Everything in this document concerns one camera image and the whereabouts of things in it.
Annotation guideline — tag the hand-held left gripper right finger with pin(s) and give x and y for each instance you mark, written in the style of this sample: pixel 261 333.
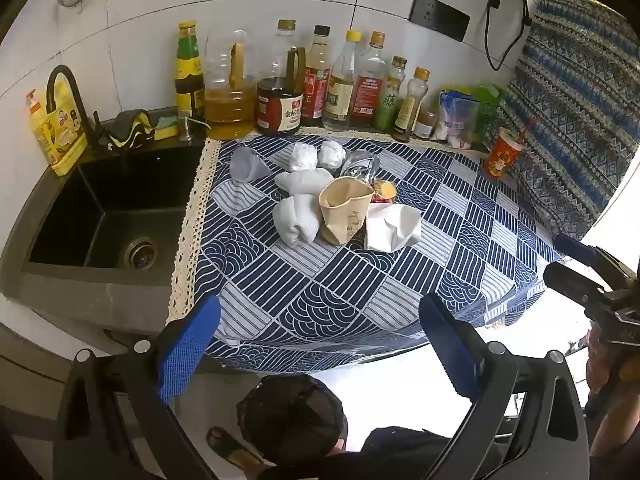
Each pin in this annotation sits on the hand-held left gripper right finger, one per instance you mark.
pixel 450 350

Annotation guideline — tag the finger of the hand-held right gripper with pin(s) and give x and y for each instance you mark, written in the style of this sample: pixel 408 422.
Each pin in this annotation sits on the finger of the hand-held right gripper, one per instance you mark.
pixel 575 249
pixel 567 280

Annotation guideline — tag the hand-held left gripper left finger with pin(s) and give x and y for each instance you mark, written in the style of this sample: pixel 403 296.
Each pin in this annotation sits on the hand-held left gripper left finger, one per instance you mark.
pixel 190 350

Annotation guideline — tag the bin with black bag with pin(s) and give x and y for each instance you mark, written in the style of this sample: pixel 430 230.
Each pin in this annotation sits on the bin with black bag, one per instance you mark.
pixel 290 410

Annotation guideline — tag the white paper napkin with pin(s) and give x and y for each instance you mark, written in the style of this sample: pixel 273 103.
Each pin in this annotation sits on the white paper napkin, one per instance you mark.
pixel 392 230

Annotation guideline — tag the large white tissue wad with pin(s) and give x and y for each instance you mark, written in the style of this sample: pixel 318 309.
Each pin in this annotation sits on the large white tissue wad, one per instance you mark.
pixel 295 220

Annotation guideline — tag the red white wrapper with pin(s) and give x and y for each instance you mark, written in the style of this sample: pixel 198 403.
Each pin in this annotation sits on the red white wrapper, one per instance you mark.
pixel 386 191

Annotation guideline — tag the brown paper cup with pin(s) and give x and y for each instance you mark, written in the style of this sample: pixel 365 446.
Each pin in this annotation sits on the brown paper cup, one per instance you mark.
pixel 342 215

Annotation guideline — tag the silver foil wrapper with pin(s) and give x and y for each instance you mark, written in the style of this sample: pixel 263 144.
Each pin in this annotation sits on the silver foil wrapper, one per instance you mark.
pixel 360 165

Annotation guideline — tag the white tissue ball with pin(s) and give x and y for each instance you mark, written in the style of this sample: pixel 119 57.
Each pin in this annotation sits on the white tissue ball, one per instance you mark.
pixel 302 156
pixel 331 155

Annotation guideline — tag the person's right forearm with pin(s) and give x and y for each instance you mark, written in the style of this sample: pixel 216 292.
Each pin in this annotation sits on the person's right forearm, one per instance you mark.
pixel 607 445

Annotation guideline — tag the person's right hand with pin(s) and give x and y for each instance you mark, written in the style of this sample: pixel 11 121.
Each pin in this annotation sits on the person's right hand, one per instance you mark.
pixel 597 360

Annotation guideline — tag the person's foot in sandal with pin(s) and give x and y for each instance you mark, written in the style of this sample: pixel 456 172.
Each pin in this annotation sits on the person's foot in sandal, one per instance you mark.
pixel 227 447

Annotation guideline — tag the metal sink drain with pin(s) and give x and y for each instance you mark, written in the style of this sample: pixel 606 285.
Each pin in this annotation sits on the metal sink drain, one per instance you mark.
pixel 141 253

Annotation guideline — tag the blue patterned tablecloth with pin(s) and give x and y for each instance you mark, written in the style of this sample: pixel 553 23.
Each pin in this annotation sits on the blue patterned tablecloth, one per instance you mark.
pixel 350 300

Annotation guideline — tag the red paper cup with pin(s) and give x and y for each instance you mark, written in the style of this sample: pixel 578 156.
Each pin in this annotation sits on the red paper cup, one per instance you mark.
pixel 502 160

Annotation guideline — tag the person's dark clothing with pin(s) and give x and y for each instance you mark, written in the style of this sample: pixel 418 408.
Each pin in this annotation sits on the person's dark clothing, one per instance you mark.
pixel 400 455

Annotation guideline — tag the red straw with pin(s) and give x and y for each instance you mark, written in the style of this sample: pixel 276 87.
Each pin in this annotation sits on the red straw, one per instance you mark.
pixel 527 129

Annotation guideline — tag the person's bare leg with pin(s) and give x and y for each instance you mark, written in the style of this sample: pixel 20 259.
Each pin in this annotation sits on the person's bare leg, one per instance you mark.
pixel 344 449

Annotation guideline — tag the black kitchen sink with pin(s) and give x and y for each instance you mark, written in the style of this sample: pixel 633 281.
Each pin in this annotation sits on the black kitchen sink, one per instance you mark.
pixel 125 200

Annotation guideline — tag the green plastic bag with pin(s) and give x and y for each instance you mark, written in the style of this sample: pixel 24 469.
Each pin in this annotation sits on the green plastic bag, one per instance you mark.
pixel 487 110

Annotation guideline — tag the clear blue plastic bag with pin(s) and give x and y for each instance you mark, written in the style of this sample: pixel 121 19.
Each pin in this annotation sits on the clear blue plastic bag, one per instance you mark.
pixel 457 120

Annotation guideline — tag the small brown jar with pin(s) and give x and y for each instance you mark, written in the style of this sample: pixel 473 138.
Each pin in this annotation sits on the small brown jar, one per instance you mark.
pixel 425 125

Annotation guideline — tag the yellow green sponge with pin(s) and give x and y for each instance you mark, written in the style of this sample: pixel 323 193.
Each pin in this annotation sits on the yellow green sponge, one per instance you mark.
pixel 167 130

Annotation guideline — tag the metal soap dispenser pump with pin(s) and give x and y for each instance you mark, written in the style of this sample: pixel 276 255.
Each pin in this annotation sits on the metal soap dispenser pump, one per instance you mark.
pixel 186 127

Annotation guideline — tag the black yellow dishcloth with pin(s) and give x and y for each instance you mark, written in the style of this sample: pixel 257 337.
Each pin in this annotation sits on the black yellow dishcloth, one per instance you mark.
pixel 127 127

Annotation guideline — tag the bottle with green label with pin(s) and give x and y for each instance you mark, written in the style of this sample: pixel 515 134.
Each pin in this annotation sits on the bottle with green label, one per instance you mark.
pixel 389 105

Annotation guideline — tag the large cooking oil jug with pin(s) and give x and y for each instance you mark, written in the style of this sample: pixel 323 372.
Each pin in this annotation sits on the large cooking oil jug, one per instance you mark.
pixel 230 110

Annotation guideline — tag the yellow dish soap bottle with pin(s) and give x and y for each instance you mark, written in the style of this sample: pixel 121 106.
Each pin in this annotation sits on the yellow dish soap bottle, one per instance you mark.
pixel 57 140

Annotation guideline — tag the dark vinegar jug red label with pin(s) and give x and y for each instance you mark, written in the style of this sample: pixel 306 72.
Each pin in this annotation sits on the dark vinegar jug red label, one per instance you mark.
pixel 280 110

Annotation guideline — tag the clear bottle red label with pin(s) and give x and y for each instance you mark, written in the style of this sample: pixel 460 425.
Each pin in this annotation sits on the clear bottle red label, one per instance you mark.
pixel 367 90

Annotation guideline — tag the black faucet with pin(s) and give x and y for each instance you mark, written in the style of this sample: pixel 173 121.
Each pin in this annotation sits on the black faucet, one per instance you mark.
pixel 82 105

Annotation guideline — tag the clear bottle beige label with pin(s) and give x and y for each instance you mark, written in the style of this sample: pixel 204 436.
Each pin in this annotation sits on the clear bottle beige label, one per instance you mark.
pixel 340 95

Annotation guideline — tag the dark sauce bottle green label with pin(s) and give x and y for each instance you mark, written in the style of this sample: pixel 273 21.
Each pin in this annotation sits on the dark sauce bottle green label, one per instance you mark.
pixel 189 60

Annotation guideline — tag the soy sauce bottle red label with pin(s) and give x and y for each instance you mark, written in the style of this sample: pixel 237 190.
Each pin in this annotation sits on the soy sauce bottle red label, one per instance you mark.
pixel 316 80

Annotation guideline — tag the blue patterned wall cloth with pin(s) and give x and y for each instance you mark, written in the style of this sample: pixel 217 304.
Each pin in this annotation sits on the blue patterned wall cloth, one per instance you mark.
pixel 575 110

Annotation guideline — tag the black wall socket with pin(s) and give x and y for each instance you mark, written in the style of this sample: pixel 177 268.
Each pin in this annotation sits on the black wall socket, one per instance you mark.
pixel 437 15

